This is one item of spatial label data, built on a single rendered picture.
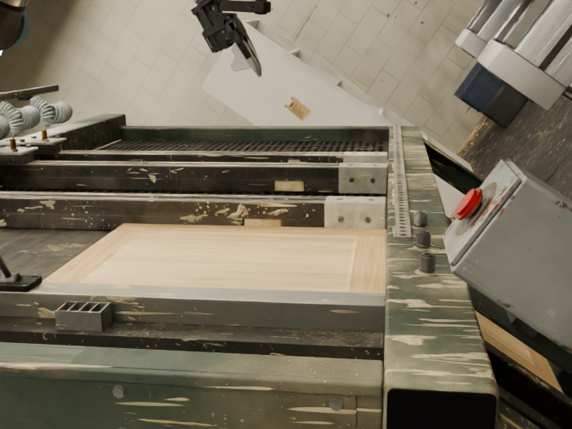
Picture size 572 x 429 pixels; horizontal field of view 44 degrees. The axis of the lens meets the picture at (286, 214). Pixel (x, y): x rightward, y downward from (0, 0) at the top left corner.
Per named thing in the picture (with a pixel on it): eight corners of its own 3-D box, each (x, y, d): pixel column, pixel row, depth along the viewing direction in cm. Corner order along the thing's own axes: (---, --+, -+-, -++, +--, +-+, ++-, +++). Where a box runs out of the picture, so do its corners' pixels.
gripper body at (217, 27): (221, 54, 172) (197, 8, 170) (252, 36, 169) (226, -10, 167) (214, 55, 164) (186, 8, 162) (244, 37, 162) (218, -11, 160)
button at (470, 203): (495, 201, 73) (478, 190, 73) (471, 231, 74) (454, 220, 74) (490, 192, 76) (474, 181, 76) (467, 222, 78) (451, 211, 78)
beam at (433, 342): (496, 485, 76) (502, 391, 73) (381, 477, 77) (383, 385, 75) (419, 152, 287) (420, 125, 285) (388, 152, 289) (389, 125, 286)
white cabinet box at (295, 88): (477, 181, 512) (241, 20, 508) (428, 243, 531) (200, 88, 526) (470, 164, 570) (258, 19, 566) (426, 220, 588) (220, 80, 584)
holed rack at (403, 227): (412, 239, 127) (412, 237, 127) (395, 239, 128) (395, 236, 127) (400, 125, 285) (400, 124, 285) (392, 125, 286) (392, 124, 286)
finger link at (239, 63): (243, 86, 169) (224, 51, 168) (264, 73, 167) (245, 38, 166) (240, 87, 166) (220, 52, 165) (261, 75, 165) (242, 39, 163)
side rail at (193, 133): (388, 156, 281) (389, 128, 278) (122, 154, 297) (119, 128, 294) (388, 152, 289) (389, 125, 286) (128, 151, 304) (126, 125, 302)
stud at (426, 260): (435, 275, 108) (436, 256, 108) (419, 274, 109) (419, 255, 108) (434, 270, 111) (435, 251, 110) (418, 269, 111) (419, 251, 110)
